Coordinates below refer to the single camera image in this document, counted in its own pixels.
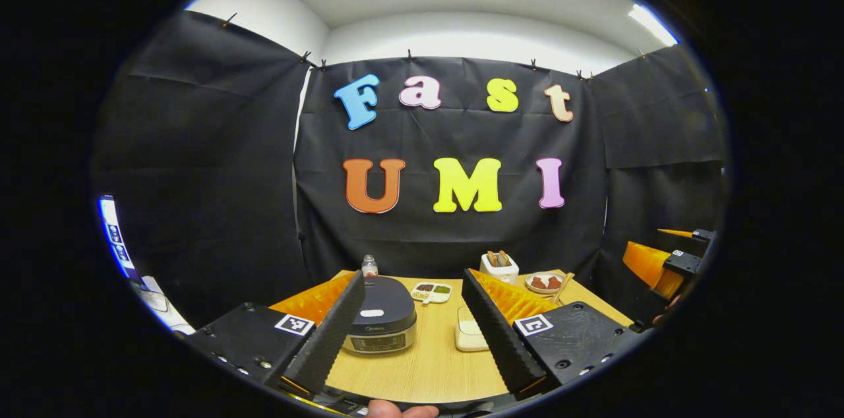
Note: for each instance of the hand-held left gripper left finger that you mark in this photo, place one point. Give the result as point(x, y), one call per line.
point(330, 332)

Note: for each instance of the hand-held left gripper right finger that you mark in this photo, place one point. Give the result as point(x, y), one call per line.
point(498, 332)

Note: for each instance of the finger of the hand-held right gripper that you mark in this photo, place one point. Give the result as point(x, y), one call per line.
point(682, 263)
point(704, 238)

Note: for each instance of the dark grey rice cooker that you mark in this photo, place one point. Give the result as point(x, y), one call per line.
point(386, 309)

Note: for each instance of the wooden spoon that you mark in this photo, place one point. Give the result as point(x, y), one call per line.
point(564, 286)

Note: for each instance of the clear plastic rice box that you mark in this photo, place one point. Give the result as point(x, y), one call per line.
point(468, 341)

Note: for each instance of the white toaster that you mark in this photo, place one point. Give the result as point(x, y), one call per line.
point(499, 275)

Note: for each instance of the round white plate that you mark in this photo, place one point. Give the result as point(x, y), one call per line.
point(544, 291)

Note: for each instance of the brown meat piece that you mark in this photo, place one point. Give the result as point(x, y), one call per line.
point(538, 283)
point(553, 283)

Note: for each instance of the toasted bread slice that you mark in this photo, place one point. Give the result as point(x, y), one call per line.
point(504, 257)
point(492, 259)

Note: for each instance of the small clear bottle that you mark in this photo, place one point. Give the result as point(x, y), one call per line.
point(370, 269)

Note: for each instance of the white divided bean dish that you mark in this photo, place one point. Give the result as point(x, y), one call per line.
point(432, 293)

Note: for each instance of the black backdrop cloth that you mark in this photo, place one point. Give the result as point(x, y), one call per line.
point(250, 174)

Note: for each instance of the ceiling light strip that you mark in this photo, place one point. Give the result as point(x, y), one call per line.
point(651, 24)

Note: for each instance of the lit computer monitor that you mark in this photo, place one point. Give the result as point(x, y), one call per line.
point(115, 240)

